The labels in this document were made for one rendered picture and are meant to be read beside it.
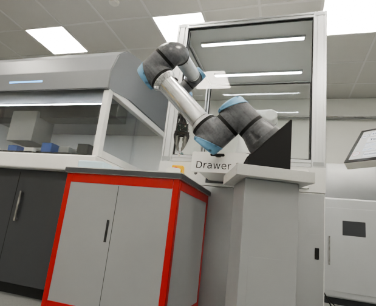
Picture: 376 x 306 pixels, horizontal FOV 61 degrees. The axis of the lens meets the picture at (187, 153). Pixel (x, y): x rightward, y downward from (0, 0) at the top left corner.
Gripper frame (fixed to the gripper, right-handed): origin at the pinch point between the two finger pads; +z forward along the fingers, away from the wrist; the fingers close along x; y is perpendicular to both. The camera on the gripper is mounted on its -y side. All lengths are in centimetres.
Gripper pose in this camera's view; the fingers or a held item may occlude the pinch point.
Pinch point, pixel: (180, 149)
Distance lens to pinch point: 187.5
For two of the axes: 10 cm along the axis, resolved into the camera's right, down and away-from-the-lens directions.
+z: -1.1, 9.7, -2.3
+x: 9.9, 1.1, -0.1
